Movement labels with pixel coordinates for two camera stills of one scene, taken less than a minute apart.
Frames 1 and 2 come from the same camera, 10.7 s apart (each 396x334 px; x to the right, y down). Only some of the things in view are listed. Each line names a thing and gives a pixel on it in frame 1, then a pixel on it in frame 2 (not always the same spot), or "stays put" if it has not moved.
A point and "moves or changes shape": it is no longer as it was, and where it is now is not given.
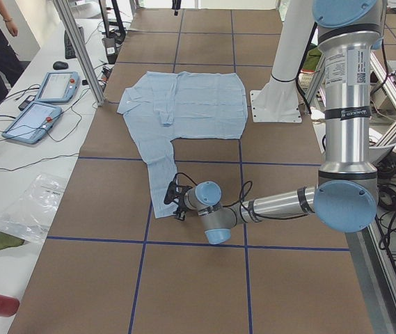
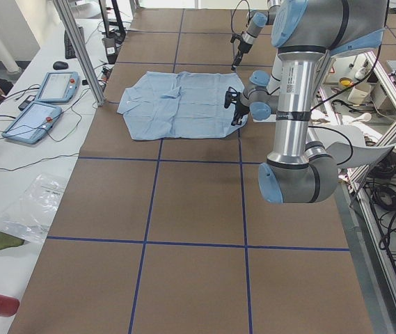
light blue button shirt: x=178 y=105 moves or changes shape
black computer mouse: x=60 y=65 stays put
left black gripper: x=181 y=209 → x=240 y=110
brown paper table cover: x=109 y=266 stays put
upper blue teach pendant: x=58 y=87 stays put
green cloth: x=4 y=240 stays put
